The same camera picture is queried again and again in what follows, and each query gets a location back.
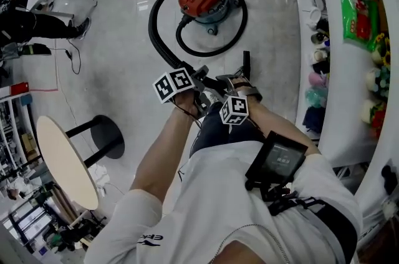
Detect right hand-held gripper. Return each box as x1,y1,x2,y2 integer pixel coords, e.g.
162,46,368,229
214,74,264,126

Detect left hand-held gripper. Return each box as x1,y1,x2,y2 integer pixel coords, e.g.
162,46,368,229
151,64,213,117

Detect metal wand with black nozzle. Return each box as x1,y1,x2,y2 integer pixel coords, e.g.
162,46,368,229
240,50,252,80

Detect black corrugated vacuum hose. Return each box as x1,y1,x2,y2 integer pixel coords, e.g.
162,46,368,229
148,0,249,92

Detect person's right forearm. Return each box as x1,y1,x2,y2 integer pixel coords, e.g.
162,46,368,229
248,100,322,158

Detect person's left forearm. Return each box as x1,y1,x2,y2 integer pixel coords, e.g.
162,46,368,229
130,111,200,205

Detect person's right hand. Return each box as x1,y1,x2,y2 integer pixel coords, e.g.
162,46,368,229
231,77,252,92

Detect person's left hand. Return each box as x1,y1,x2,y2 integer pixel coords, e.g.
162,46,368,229
174,92,200,119

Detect white sneaker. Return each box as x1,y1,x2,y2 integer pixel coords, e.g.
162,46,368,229
201,90,226,108

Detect dark blue trousers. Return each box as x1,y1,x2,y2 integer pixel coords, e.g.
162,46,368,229
189,101,266,158

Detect dark blue soft item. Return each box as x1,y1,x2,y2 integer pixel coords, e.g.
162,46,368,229
301,105,327,135

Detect teal soft item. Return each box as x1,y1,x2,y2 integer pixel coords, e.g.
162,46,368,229
304,86,327,110

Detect white t-shirt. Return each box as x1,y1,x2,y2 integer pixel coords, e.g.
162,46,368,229
83,140,365,264

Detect pink soft item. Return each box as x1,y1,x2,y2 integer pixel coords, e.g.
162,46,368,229
307,71,329,89

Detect white metal shelf rack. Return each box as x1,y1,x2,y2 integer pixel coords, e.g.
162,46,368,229
285,0,399,226

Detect artificial flowers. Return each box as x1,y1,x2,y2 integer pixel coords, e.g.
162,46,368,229
361,32,393,139

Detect green packet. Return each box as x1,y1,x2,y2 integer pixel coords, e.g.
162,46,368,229
338,0,380,52

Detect round wooden table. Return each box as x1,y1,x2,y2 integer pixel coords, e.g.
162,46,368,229
36,114,125,211

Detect red box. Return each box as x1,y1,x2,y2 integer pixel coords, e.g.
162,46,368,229
8,81,30,97

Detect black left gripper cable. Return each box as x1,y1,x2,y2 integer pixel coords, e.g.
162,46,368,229
173,102,204,130

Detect black floor cable with adapter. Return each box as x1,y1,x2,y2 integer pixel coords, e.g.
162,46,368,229
55,39,82,76

